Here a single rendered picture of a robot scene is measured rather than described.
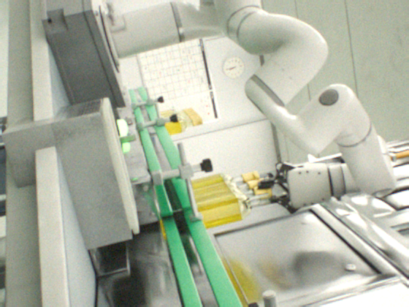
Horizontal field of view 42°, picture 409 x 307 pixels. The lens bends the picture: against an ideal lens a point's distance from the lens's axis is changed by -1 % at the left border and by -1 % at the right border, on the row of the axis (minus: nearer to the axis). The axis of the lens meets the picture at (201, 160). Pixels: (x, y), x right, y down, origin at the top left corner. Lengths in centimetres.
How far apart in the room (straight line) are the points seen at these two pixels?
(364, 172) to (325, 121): 19
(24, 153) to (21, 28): 46
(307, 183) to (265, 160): 623
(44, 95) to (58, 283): 39
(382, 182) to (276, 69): 36
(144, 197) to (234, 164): 636
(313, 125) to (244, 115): 632
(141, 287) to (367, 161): 54
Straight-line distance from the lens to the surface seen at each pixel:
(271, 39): 103
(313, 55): 101
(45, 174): 84
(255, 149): 746
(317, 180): 131
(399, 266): 121
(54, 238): 75
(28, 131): 87
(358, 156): 115
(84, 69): 116
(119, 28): 122
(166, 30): 122
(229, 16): 112
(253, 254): 132
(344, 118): 103
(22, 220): 85
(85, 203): 90
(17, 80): 112
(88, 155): 87
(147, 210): 110
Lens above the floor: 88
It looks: 6 degrees up
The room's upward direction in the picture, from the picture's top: 76 degrees clockwise
